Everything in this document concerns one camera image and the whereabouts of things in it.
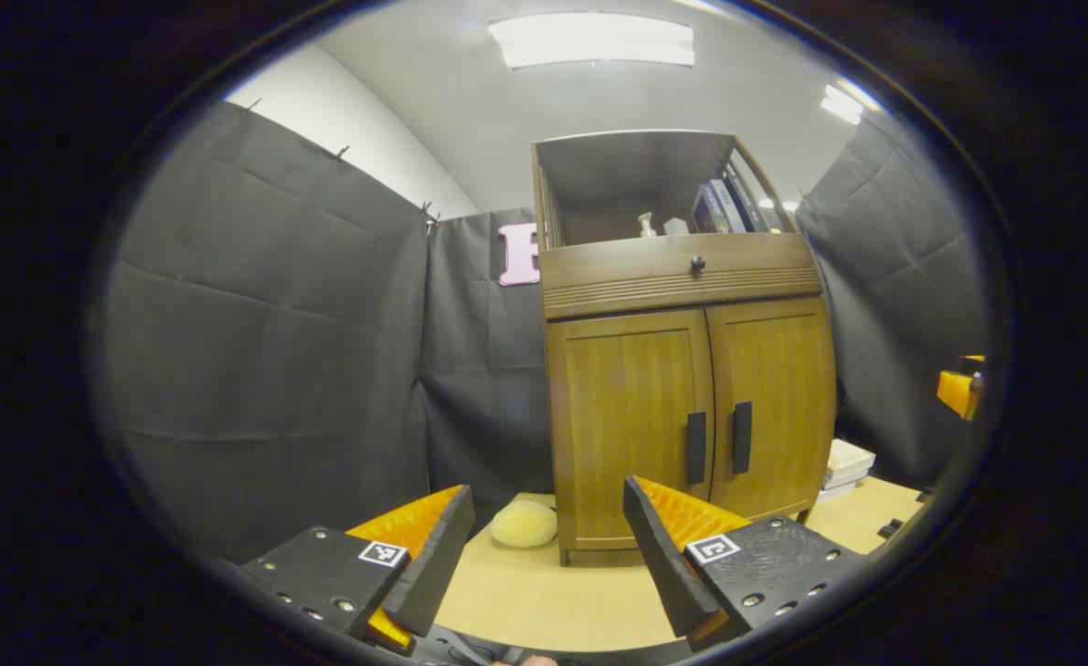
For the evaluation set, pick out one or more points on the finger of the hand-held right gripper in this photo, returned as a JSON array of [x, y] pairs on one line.
[[956, 390]]

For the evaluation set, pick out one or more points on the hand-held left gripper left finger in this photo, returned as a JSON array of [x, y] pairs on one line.
[[438, 564]]

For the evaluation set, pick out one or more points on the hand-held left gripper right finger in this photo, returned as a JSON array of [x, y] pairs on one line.
[[660, 564]]

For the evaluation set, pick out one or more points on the wooden shoe cabinet door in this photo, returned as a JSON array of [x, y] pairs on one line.
[[785, 398], [623, 425]]

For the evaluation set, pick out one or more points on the wooden double-door shoe cabinet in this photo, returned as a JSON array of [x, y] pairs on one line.
[[683, 277]]

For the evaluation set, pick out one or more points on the wooden cabinet drawer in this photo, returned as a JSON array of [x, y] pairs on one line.
[[646, 273]]

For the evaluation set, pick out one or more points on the yellow fluffy sponge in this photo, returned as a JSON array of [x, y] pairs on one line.
[[524, 524]]

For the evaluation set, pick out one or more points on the white box stack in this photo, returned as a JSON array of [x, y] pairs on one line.
[[847, 462]]

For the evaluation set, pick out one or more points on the dark blue book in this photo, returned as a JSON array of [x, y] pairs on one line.
[[748, 203], [703, 215]]

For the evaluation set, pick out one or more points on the black backdrop cloth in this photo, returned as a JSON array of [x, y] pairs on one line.
[[276, 324]]

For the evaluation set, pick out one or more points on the grey spine book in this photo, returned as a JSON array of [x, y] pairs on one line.
[[727, 208]]

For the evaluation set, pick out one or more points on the small ceiling light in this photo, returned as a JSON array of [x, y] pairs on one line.
[[845, 102]]

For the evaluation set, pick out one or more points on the small white jar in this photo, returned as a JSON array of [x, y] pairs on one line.
[[675, 227]]

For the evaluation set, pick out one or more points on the white pump bottle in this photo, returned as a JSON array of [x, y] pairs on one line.
[[647, 227]]

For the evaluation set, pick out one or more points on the large ceiling light panel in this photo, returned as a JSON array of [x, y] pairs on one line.
[[590, 42]]

